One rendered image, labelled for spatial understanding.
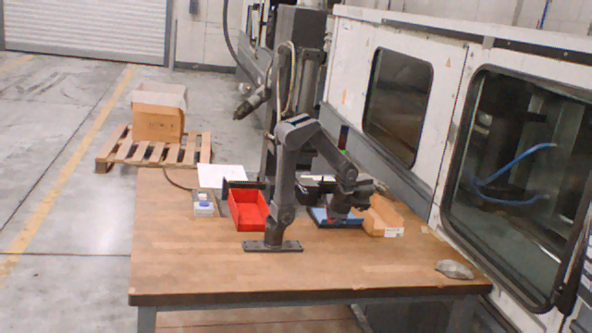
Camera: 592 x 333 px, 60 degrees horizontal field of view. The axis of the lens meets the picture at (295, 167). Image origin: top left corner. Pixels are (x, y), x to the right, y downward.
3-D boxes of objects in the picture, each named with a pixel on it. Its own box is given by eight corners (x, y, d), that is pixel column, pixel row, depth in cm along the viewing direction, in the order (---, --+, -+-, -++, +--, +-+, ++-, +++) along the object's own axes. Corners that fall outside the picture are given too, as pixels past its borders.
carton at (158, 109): (135, 124, 565) (137, 79, 549) (191, 129, 574) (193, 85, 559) (123, 141, 502) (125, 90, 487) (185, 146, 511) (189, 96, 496)
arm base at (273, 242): (242, 220, 165) (246, 229, 158) (302, 220, 170) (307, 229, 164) (240, 241, 167) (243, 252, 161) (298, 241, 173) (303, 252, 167)
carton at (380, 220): (370, 239, 185) (374, 219, 182) (346, 210, 208) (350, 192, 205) (401, 239, 188) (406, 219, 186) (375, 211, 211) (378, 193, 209)
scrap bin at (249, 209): (237, 231, 174) (239, 215, 172) (227, 203, 197) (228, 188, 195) (271, 231, 177) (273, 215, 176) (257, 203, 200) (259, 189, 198)
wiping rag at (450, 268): (425, 264, 172) (447, 280, 160) (426, 256, 171) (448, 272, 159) (461, 263, 176) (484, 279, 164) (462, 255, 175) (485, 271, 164)
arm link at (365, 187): (362, 191, 179) (365, 158, 175) (375, 200, 172) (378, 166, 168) (333, 194, 175) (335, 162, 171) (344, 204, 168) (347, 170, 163)
